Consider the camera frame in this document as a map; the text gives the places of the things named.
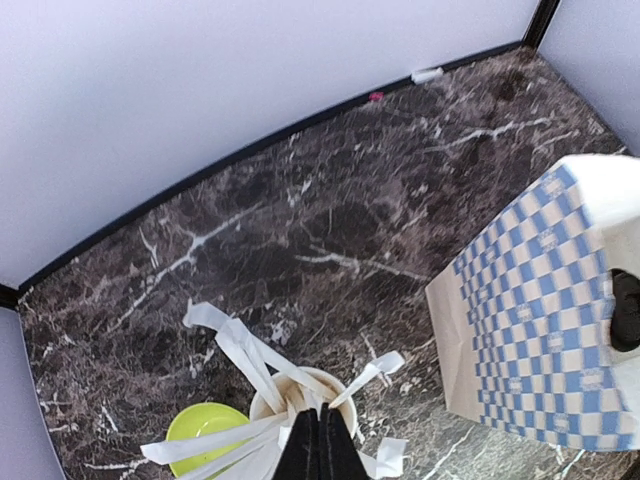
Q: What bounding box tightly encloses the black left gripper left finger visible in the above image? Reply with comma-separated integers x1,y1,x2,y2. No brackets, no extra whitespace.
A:
272,409,320,480

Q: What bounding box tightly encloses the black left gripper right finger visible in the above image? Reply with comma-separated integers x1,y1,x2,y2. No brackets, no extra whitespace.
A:
318,403,368,480

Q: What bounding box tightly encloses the white straw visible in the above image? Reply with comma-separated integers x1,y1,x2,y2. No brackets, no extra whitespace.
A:
329,351,405,408
140,413,288,465
183,301,296,413

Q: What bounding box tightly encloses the blue checkered paper bag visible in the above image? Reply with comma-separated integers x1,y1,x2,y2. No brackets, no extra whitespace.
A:
426,154,639,452

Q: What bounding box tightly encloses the black coffee cup lid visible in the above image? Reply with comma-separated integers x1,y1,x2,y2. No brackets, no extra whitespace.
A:
610,269,640,352

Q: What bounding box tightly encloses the paper cup holding straws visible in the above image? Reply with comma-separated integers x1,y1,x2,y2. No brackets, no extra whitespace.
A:
249,367,359,440

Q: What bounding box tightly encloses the green plastic bowl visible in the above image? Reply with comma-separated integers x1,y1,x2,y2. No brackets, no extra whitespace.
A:
166,402,249,477

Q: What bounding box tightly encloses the left black frame post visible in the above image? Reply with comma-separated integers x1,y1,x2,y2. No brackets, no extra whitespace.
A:
0,284,19,310

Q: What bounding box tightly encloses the black frame post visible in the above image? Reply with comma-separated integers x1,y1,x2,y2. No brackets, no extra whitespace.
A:
521,0,560,50
0,284,19,310

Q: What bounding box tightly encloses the right black frame post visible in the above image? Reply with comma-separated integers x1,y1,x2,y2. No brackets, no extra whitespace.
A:
521,0,560,50

